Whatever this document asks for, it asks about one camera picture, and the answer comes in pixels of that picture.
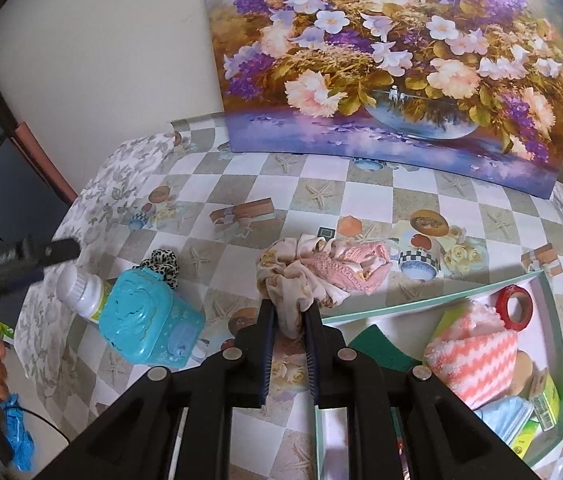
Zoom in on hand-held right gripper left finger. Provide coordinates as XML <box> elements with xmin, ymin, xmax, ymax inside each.
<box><xmin>69</xmin><ymin>300</ymin><xmax>277</xmax><ymax>480</ymax></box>

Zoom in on grey floral table cover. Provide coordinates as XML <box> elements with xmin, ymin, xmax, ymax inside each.
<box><xmin>14</xmin><ymin>132</ymin><xmax>182</xmax><ymax>391</ymax></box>

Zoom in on green tissue packet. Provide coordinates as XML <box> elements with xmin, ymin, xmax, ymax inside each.
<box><xmin>509</xmin><ymin>417</ymin><xmax>545</xmax><ymax>461</ymax></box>
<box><xmin>529</xmin><ymin>370</ymin><xmax>561</xmax><ymax>431</ymax></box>

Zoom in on yellow green scouring sponge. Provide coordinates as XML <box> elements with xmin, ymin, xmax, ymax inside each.
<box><xmin>349</xmin><ymin>324</ymin><xmax>422</xmax><ymax>373</ymax></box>

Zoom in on pink white striped fluffy cloth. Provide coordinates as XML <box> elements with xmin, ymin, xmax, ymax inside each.
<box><xmin>422</xmin><ymin>305</ymin><xmax>519</xmax><ymax>408</ymax></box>

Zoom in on blue plastic glove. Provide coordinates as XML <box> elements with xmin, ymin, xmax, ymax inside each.
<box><xmin>0</xmin><ymin>394</ymin><xmax>35</xmax><ymax>472</ymax></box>

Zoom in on red tape roll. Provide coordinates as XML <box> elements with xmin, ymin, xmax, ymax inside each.
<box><xmin>495</xmin><ymin>284</ymin><xmax>533</xmax><ymax>332</ymax></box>

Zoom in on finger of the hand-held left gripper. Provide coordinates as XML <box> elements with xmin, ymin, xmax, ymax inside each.
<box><xmin>0</xmin><ymin>237</ymin><xmax>82</xmax><ymax>303</ymax></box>

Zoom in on light blue cloth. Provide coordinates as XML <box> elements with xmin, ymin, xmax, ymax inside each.
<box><xmin>474</xmin><ymin>395</ymin><xmax>535</xmax><ymax>446</ymax></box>

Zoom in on beige round puff sponge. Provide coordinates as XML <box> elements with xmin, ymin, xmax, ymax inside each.
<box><xmin>509</xmin><ymin>350</ymin><xmax>535</xmax><ymax>396</ymax></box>

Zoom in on black cable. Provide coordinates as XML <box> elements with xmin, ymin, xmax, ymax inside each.
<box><xmin>22</xmin><ymin>410</ymin><xmax>72</xmax><ymax>446</ymax></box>

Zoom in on teal plastic box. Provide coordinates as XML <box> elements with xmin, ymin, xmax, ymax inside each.
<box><xmin>98</xmin><ymin>267</ymin><xmax>206</xmax><ymax>365</ymax></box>

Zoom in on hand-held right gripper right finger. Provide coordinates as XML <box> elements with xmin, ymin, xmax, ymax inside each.
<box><xmin>304</xmin><ymin>300</ymin><xmax>532</xmax><ymax>480</ymax></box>

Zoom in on pink knit cloth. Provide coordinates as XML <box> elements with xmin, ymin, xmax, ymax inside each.
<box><xmin>309</xmin><ymin>241</ymin><xmax>392</xmax><ymax>296</ymax></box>

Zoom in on flower painting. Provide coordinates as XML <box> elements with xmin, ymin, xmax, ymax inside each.
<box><xmin>202</xmin><ymin>0</ymin><xmax>563</xmax><ymax>200</ymax></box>

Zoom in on white pill bottle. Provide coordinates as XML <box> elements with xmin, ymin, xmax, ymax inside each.
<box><xmin>56</xmin><ymin>262</ymin><xmax>115</xmax><ymax>321</ymax></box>

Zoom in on white tray with green rim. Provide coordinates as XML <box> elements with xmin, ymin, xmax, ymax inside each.
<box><xmin>314</xmin><ymin>270</ymin><xmax>563</xmax><ymax>480</ymax></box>

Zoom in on dark cabinet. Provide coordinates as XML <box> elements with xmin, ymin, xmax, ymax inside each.
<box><xmin>0</xmin><ymin>50</ymin><xmax>80</xmax><ymax>271</ymax></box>

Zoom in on leopard print scrunchie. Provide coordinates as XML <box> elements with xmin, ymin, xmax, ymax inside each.
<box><xmin>140</xmin><ymin>248</ymin><xmax>181</xmax><ymax>291</ymax></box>

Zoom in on beige floral satin cloth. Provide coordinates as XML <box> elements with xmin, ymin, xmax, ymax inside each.
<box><xmin>256</xmin><ymin>234</ymin><xmax>362</xmax><ymax>338</ymax></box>

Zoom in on checkered printed tablecloth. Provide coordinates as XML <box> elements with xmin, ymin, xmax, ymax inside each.
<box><xmin>62</xmin><ymin>112</ymin><xmax>563</xmax><ymax>480</ymax></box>

